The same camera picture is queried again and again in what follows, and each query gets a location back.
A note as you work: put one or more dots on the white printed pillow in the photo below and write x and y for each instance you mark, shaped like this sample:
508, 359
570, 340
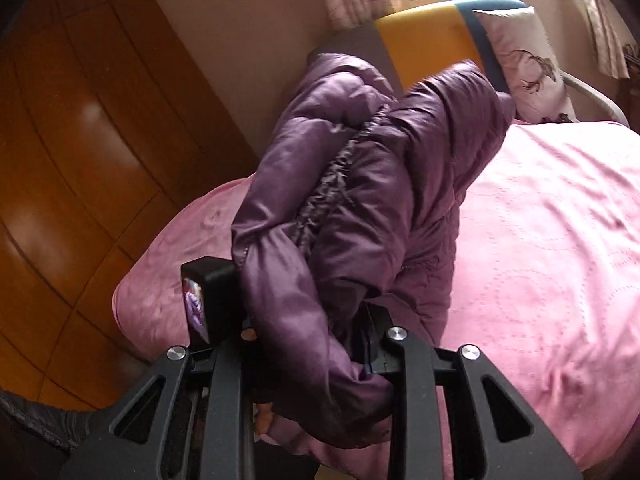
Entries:
530, 65

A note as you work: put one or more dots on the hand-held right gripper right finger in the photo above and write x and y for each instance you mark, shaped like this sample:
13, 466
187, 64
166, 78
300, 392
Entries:
374, 350

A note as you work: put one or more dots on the wooden wardrobe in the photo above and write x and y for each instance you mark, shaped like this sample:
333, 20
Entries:
90, 185

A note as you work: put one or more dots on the dark grey cloth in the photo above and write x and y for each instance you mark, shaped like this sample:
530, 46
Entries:
35, 412

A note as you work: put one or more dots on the person's left hand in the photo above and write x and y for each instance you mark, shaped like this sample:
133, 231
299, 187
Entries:
262, 416

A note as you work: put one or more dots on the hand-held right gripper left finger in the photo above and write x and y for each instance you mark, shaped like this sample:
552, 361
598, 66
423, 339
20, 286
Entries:
225, 390

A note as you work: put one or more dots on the pink bed cover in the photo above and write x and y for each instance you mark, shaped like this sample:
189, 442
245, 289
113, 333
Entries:
540, 240

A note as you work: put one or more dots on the purple puffer jacket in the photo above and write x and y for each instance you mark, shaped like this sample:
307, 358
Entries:
360, 200

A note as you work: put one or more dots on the white curved bed rail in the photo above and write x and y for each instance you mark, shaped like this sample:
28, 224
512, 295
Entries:
597, 97

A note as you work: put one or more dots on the grey yellow blue headboard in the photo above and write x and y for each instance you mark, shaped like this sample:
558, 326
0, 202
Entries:
425, 40

